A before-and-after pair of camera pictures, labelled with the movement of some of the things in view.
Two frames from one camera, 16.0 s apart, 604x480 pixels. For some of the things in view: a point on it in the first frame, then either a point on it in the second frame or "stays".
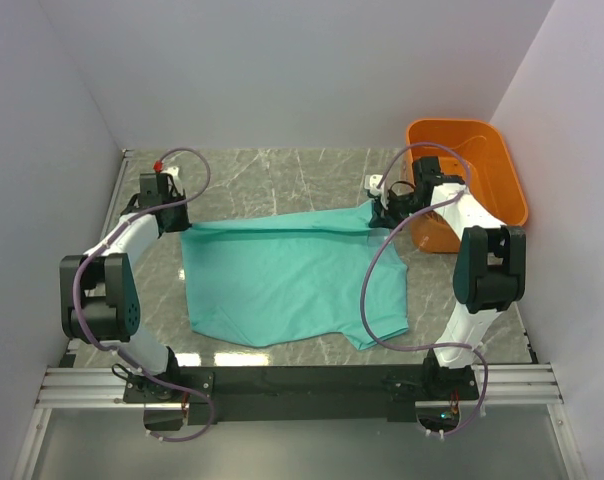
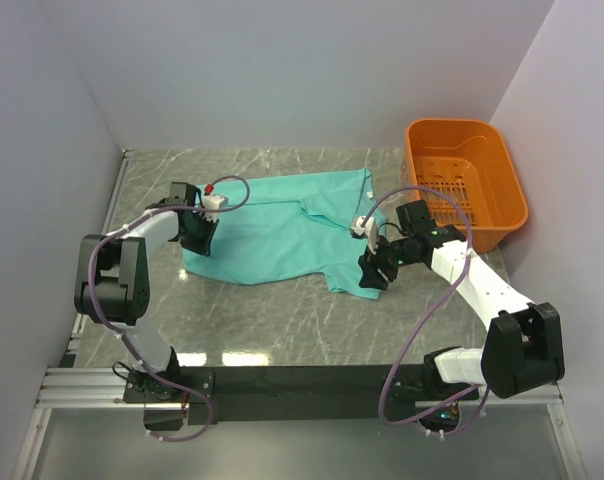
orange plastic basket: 473,151 stays
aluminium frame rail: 90,387 stays
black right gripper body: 399,207 to 388,257
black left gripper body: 179,218 to 197,239
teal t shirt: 259,283 to 308,228
